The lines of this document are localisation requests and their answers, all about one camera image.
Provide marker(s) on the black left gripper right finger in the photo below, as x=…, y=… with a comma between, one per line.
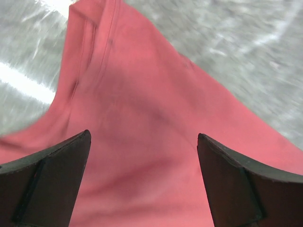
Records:
x=243, y=192

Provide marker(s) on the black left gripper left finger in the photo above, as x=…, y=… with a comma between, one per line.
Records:
x=40, y=190

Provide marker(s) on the salmon pink t-shirt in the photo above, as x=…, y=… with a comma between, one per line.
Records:
x=144, y=105

